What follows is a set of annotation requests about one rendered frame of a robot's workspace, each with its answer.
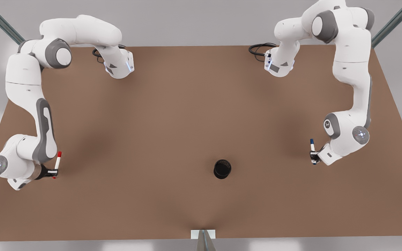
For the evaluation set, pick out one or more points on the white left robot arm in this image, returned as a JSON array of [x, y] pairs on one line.
[[351, 69]]

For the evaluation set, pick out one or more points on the silver frame post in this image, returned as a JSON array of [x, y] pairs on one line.
[[205, 244], [0, 21], [393, 22]]

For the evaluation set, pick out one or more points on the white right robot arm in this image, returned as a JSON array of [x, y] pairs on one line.
[[24, 87]]

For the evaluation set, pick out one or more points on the white post foot plate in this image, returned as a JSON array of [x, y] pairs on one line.
[[194, 234]]

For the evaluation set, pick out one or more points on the blue capped white marker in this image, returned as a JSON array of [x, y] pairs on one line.
[[312, 146]]

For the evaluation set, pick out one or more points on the black mesh pen cup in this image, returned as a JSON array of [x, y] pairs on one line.
[[222, 169]]

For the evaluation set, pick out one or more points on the red capped white marker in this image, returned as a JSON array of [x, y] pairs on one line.
[[57, 162]]

